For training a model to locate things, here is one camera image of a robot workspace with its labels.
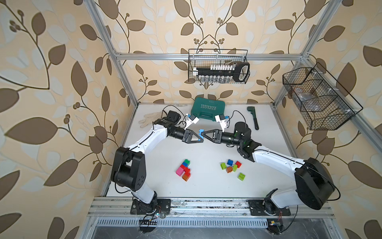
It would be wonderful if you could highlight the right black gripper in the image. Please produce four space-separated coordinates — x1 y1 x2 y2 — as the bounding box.
202 129 243 148

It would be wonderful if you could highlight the red long lego brick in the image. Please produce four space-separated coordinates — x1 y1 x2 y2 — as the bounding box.
180 164 190 175

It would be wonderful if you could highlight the pink lego brick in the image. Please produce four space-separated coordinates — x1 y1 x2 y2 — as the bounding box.
176 167 185 176

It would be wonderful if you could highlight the lime green small lego brick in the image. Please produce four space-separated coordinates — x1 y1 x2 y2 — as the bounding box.
237 173 246 181

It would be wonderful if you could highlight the blue long lego brick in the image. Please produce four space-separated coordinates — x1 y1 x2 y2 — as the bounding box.
199 129 204 140

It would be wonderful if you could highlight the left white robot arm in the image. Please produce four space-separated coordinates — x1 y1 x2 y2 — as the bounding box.
110 111 204 204

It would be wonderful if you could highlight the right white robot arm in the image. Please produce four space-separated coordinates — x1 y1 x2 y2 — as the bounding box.
201 121 337 215

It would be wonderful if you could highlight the green plastic tool case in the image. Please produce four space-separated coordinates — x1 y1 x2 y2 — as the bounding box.
191 97 225 121

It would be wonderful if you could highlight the green black wrench tool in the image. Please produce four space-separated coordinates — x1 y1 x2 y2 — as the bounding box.
247 107 259 130

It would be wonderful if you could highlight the black white socket tool set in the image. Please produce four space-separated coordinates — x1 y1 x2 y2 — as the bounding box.
191 62 250 84

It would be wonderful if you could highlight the small circuit board left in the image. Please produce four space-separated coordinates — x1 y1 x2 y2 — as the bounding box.
139 213 166 234

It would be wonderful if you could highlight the small circuit board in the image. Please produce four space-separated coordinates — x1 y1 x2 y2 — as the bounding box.
267 219 284 235
139 213 166 234

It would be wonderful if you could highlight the plastic bag in basket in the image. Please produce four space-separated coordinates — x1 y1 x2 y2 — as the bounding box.
295 88 321 112

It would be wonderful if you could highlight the small circuit board right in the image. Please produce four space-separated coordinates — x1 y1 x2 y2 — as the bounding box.
267 219 284 235

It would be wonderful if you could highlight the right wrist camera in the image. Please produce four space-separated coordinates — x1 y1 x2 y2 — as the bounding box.
215 114 228 132

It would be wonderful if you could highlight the black wire basket centre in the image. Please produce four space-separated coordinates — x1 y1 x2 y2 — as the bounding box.
187 48 250 84

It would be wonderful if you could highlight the black wire basket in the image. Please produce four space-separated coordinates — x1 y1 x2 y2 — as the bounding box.
187 48 250 84
283 62 363 130

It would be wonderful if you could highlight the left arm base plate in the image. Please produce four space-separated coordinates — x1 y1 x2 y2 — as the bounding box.
130 199 171 215

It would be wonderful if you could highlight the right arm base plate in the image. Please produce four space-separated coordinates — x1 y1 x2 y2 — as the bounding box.
248 199 291 216

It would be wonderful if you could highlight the aluminium frame top bar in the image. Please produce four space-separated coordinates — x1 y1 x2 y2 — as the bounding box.
114 52 305 62

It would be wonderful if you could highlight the aluminium front rail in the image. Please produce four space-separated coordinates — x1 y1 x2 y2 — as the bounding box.
88 197 335 219

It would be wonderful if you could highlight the black wire basket right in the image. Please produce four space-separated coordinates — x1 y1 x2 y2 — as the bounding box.
283 62 363 130

